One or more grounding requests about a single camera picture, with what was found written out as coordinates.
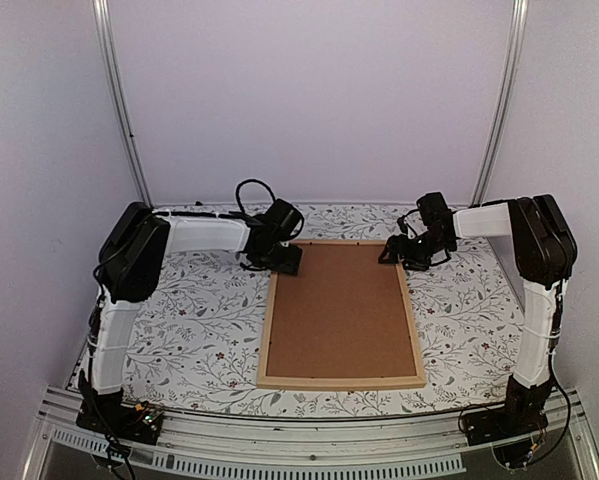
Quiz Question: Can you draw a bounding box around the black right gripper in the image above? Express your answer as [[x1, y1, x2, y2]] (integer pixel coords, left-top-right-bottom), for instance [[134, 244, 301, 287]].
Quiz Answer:
[[377, 231, 452, 273]]

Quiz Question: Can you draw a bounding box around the brown backing board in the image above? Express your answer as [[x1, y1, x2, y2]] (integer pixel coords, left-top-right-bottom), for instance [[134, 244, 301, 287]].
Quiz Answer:
[[264, 243, 418, 379]]

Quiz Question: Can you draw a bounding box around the light wooden picture frame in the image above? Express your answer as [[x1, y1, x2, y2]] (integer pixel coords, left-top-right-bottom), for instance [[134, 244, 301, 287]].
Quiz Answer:
[[255, 238, 428, 389]]

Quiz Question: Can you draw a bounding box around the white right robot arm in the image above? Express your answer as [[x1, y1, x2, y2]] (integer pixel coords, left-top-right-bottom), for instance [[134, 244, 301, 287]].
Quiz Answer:
[[378, 192, 578, 390]]

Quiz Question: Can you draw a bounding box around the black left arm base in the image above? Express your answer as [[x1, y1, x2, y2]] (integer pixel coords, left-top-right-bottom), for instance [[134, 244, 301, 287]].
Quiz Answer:
[[76, 371, 163, 445]]

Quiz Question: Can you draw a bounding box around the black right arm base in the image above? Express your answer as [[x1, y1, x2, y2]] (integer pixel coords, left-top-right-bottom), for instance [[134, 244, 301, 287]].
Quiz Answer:
[[458, 376, 553, 446]]

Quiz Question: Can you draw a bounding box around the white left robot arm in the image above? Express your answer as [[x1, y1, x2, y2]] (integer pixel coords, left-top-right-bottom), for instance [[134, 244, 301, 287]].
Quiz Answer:
[[79, 199, 305, 434]]

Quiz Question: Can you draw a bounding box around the floral patterned table cover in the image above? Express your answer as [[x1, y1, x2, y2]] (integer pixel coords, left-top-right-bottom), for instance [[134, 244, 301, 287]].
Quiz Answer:
[[122, 205, 524, 419]]

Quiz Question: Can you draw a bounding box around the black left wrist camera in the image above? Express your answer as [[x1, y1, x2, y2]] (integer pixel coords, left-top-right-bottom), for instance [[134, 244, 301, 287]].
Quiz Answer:
[[235, 178, 305, 242]]

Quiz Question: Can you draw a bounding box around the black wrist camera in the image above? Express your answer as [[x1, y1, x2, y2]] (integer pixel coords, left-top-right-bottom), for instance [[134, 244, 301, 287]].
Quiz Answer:
[[397, 192, 452, 234], [235, 178, 305, 242]]

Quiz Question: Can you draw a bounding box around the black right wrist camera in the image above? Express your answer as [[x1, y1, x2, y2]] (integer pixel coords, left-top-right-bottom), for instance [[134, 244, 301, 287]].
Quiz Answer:
[[397, 192, 452, 234]]

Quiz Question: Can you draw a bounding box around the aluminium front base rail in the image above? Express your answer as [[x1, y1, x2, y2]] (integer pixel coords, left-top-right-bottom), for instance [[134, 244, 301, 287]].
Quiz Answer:
[[22, 388, 599, 479]]

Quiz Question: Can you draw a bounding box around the right aluminium corner post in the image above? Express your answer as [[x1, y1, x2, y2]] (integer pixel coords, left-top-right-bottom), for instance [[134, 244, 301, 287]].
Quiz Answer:
[[470, 0, 530, 206]]

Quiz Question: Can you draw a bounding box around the aluminium corner post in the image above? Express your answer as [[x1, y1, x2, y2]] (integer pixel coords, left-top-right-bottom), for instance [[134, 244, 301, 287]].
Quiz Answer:
[[92, 0, 153, 206], [470, 0, 530, 206]]

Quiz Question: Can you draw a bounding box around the left aluminium corner post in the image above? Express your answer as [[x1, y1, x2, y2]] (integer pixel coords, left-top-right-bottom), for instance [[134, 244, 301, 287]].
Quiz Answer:
[[92, 0, 153, 206]]

